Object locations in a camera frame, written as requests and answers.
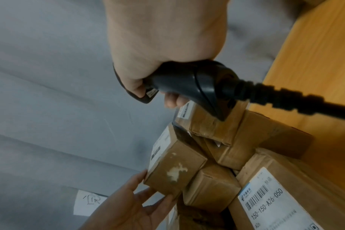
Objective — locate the person's left hand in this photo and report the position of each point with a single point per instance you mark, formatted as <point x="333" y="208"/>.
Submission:
<point x="124" y="206"/>

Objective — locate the person's right hand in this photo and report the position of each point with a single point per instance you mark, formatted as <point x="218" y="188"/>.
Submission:
<point x="161" y="29"/>

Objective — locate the black barcode scanner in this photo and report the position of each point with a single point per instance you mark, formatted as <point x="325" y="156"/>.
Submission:
<point x="189" y="83"/>

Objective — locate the plain cardboard box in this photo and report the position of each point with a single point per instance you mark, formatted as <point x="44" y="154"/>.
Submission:
<point x="175" y="157"/>

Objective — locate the small parcel 150 label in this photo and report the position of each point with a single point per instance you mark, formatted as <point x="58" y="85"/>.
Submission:
<point x="212" y="186"/>

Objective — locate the white paper sheet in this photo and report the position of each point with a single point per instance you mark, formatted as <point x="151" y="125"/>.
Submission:
<point x="84" y="202"/>

